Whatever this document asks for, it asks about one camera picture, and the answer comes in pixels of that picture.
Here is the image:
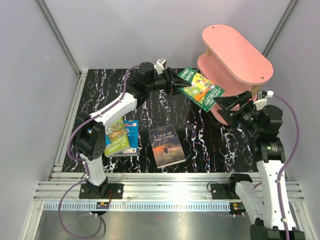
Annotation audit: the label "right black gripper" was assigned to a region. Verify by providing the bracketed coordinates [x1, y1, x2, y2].
[213, 90, 263, 137]

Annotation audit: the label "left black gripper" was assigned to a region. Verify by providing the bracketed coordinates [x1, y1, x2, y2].
[146, 67, 192, 96]

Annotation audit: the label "green 104-storey treehouse book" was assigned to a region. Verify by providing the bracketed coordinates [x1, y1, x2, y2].
[178, 67, 225, 112]

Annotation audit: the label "blue paperback book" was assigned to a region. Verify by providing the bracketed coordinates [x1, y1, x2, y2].
[113, 120, 139, 157]

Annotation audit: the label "dark Tale of Two Cities book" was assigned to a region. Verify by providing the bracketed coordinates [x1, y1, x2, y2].
[148, 124, 186, 169]

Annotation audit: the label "lime 65-storey treehouse book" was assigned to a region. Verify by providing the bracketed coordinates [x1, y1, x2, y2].
[104, 117, 130, 157]

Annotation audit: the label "blue 26-storey treehouse book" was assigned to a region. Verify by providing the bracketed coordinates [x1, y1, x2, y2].
[105, 135, 111, 146]

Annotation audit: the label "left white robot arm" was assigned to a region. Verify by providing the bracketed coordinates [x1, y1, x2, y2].
[67, 58, 192, 199]

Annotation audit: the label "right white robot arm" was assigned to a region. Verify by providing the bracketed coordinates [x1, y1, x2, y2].
[214, 91, 306, 240]

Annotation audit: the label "pink three-tier shelf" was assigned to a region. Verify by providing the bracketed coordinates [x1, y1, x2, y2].
[196, 24, 274, 127]

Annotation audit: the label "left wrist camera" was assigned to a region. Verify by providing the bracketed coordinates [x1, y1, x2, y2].
[154, 58, 167, 75]

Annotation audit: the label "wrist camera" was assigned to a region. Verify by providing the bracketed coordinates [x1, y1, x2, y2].
[254, 90, 274, 109]
[154, 58, 167, 75]

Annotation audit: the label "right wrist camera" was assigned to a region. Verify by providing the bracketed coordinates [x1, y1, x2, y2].
[254, 90, 274, 109]

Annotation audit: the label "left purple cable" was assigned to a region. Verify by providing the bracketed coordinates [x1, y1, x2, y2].
[57, 65, 141, 238]

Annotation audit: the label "purple cable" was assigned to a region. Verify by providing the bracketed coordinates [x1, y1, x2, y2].
[57, 65, 141, 238]
[254, 91, 301, 240]

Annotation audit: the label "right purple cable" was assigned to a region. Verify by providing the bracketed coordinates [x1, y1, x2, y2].
[254, 91, 301, 240]

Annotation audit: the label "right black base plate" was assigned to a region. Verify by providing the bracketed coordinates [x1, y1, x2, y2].
[210, 183, 240, 200]

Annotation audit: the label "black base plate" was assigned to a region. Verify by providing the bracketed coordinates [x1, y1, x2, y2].
[79, 182, 124, 200]
[210, 183, 240, 200]

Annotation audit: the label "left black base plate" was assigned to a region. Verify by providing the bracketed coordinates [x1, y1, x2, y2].
[79, 182, 124, 200]

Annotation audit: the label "aluminium rail frame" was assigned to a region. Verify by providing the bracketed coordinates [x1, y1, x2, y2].
[22, 0, 320, 240]

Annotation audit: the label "slotted cable duct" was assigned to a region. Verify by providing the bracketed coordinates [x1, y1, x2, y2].
[43, 201, 231, 212]

